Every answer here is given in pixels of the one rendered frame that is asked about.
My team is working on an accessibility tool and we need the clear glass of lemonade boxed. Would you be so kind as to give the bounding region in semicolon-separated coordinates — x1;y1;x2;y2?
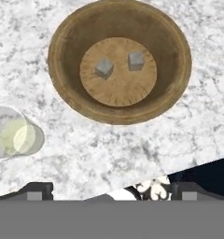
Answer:
0;105;46;161

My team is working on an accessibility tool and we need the grey ice cube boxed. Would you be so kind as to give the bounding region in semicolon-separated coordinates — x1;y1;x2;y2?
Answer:
94;57;115;80
127;50;146;72

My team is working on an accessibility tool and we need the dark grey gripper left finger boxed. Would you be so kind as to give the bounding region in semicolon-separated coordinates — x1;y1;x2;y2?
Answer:
0;181;54;202

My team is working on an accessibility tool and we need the brown wooden bowl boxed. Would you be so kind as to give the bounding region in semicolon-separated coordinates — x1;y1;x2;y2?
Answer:
47;0;193;126

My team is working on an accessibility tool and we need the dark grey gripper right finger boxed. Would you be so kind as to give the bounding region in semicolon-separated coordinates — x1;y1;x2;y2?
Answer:
171;181;224;202

